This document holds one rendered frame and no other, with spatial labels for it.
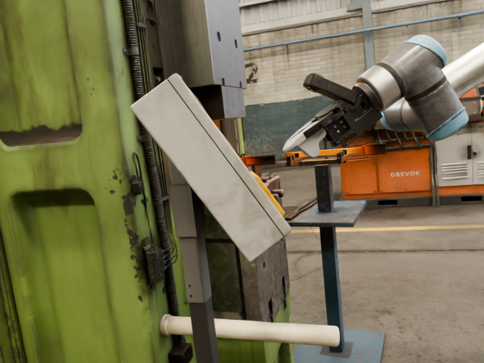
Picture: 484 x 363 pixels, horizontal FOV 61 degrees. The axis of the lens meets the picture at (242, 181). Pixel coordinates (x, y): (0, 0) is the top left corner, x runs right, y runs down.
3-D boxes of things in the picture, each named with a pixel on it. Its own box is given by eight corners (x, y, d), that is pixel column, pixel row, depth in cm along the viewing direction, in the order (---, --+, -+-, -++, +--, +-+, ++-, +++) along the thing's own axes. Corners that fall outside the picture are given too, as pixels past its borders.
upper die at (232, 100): (245, 117, 137) (243, 88, 136) (225, 118, 118) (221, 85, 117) (138, 129, 151) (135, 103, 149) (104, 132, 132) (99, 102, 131)
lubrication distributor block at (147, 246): (172, 284, 105) (165, 233, 103) (160, 295, 99) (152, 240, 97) (160, 284, 106) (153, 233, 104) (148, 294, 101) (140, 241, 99)
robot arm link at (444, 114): (446, 120, 97) (420, 76, 94) (482, 119, 86) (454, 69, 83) (416, 144, 96) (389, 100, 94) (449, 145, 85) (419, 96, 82)
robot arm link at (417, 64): (458, 67, 83) (434, 24, 81) (409, 103, 83) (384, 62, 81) (431, 71, 92) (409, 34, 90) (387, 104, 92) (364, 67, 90)
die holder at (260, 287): (290, 288, 158) (279, 174, 152) (264, 341, 123) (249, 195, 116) (163, 284, 177) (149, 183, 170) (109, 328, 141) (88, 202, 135)
